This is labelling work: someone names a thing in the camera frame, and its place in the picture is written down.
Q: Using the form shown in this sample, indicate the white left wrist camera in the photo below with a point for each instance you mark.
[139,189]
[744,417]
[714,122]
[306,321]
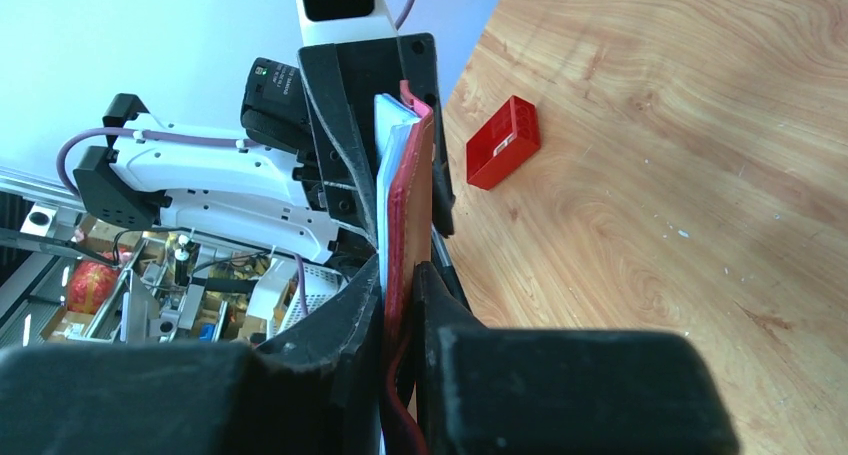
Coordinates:
[342,21]

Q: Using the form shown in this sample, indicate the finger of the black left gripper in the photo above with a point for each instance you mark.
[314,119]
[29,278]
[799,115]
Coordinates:
[335,88]
[418,59]

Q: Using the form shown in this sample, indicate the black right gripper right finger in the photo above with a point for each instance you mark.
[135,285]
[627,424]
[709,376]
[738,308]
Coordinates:
[484,390]

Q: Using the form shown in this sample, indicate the red plastic tray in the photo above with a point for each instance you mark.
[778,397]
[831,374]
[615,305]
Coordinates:
[507,140]

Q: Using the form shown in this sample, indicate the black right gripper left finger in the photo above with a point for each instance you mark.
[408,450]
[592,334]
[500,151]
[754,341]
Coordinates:
[313,389]

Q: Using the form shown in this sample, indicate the red leather card holder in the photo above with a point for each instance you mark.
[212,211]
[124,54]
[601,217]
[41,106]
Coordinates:
[405,183]

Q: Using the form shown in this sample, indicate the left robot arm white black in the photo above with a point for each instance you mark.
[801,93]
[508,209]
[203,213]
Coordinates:
[299,175]

